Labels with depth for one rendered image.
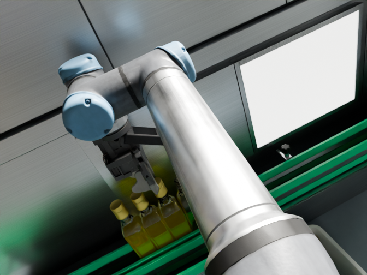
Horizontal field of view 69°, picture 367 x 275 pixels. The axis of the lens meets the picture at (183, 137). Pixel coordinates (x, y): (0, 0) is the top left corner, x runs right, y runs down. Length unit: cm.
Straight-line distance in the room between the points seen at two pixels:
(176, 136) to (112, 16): 45
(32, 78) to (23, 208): 39
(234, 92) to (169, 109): 50
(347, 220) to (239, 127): 47
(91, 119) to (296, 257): 32
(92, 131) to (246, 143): 60
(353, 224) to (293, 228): 84
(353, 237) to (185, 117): 82
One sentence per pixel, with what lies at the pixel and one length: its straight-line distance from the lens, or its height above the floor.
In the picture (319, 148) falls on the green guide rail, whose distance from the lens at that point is 100.
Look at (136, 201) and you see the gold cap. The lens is 71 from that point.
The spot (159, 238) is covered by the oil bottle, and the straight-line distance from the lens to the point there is 81.
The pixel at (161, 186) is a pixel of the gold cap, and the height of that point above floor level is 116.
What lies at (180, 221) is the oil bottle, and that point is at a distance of 79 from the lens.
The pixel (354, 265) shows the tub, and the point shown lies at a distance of 89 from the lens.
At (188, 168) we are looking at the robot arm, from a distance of 27.
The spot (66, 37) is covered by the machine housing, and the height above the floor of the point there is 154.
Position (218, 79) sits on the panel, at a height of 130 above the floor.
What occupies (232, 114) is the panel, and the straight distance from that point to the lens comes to 84.
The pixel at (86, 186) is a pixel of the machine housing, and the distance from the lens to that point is 87.
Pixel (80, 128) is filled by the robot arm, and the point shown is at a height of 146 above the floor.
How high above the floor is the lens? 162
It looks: 34 degrees down
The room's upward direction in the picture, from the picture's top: 22 degrees counter-clockwise
